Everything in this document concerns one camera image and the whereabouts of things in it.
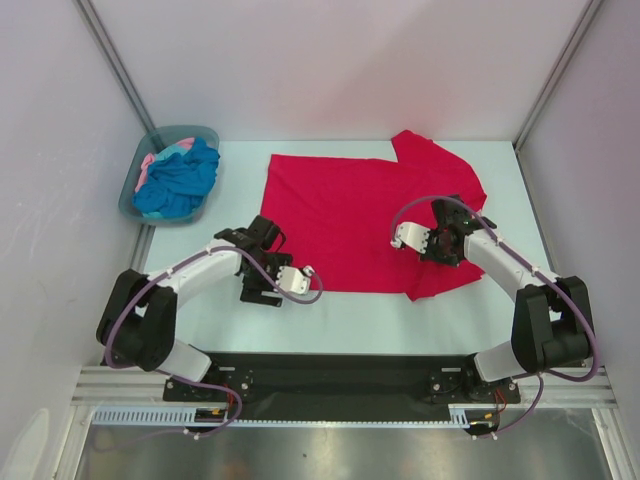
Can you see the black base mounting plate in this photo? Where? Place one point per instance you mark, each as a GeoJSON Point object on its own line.
{"type": "Point", "coordinates": [351, 407]}

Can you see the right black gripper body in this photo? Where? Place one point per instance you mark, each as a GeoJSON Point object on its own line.
{"type": "Point", "coordinates": [439, 248]}

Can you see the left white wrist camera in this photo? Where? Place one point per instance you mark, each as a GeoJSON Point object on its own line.
{"type": "Point", "coordinates": [295, 280]}

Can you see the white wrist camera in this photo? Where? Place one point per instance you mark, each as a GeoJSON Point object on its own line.
{"type": "Point", "coordinates": [295, 280]}
{"type": "Point", "coordinates": [411, 235]}

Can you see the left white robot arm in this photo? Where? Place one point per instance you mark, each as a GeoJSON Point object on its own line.
{"type": "Point", "coordinates": [138, 326]}

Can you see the aluminium front rail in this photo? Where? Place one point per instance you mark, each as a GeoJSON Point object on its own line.
{"type": "Point", "coordinates": [103, 386]}

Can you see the left aluminium corner post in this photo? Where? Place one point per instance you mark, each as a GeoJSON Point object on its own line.
{"type": "Point", "coordinates": [107, 46]}

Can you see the light teal t shirt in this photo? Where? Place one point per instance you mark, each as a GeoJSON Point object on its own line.
{"type": "Point", "coordinates": [155, 197]}

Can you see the right aluminium corner post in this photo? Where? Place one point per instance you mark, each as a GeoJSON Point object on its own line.
{"type": "Point", "coordinates": [567, 53]}

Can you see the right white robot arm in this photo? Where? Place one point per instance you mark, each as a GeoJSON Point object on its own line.
{"type": "Point", "coordinates": [551, 329]}

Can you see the blue t shirt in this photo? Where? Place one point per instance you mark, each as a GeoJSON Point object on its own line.
{"type": "Point", "coordinates": [189, 179]}

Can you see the red t shirt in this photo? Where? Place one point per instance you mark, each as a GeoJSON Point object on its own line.
{"type": "Point", "coordinates": [337, 213]}

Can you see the pink t shirt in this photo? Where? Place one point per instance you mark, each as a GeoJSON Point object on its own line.
{"type": "Point", "coordinates": [181, 147]}

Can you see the aluminium corner post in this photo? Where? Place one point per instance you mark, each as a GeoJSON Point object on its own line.
{"type": "Point", "coordinates": [107, 46]}
{"type": "Point", "coordinates": [567, 53]}

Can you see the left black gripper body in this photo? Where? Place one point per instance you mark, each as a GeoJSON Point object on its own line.
{"type": "Point", "coordinates": [257, 276]}

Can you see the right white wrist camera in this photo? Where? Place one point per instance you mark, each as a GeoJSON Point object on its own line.
{"type": "Point", "coordinates": [411, 235]}

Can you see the slotted cable duct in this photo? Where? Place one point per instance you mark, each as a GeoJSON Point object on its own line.
{"type": "Point", "coordinates": [447, 417]}

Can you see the translucent blue plastic basket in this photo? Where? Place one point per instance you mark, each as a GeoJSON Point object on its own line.
{"type": "Point", "coordinates": [153, 143]}

